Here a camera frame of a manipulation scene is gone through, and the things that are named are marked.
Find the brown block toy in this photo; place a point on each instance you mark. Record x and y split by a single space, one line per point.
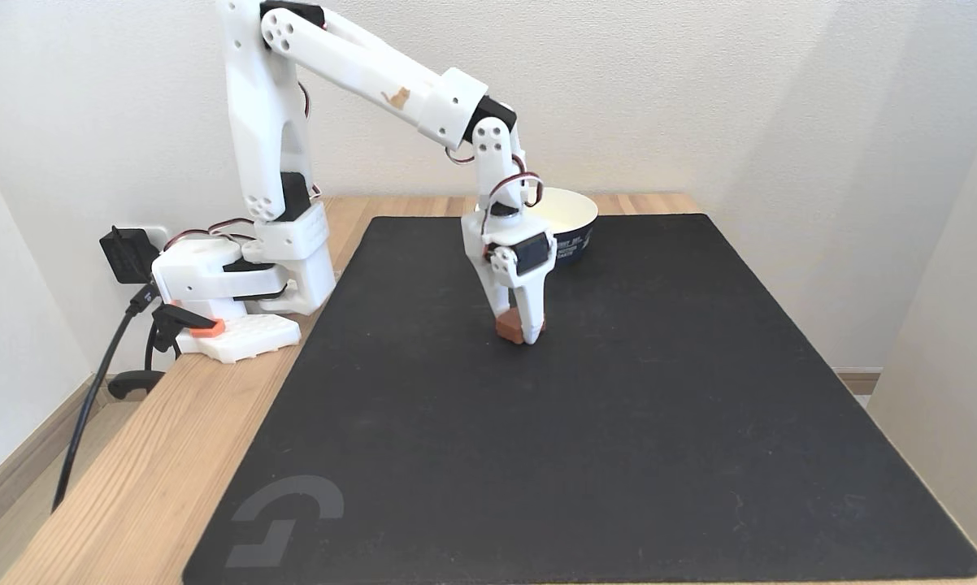
506 328

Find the navy and cream paper bowl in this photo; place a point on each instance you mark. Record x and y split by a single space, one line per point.
574 215

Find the black desk mat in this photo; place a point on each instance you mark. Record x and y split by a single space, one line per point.
618 406

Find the black clamp with orange tab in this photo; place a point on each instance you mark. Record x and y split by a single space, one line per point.
181 318

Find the black power adapter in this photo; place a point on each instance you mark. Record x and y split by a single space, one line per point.
127 253

